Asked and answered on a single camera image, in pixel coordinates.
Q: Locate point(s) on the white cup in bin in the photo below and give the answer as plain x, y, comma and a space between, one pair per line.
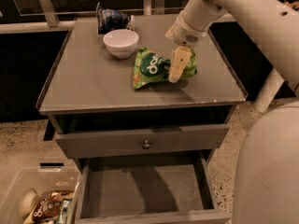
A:
28, 201

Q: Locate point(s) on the green packet in bin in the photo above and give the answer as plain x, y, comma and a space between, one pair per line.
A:
64, 212

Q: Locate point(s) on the white ceramic bowl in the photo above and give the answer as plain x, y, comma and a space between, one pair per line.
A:
121, 43

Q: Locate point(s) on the green rice chip bag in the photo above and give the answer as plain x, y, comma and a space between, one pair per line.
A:
151, 67

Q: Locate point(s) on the metal glass railing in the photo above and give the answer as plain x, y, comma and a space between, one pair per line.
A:
93, 6

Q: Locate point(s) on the brown snack bag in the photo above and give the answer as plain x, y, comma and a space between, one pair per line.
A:
48, 209

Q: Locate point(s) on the clear plastic storage bin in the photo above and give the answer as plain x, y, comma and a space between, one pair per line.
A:
43, 181

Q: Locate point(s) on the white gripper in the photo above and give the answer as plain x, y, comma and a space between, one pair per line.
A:
186, 34

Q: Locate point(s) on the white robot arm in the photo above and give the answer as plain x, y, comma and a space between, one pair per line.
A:
267, 172

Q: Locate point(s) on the grey top drawer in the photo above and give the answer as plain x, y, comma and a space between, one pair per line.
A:
130, 142

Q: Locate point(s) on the grey open middle drawer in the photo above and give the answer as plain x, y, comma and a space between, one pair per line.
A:
148, 189

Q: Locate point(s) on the grey drawer cabinet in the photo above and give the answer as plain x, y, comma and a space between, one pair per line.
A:
92, 91

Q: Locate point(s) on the round metal drawer knob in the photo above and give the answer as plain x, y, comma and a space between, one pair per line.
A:
146, 144

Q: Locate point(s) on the dark blue snack bag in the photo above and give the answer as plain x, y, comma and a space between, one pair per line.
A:
111, 19

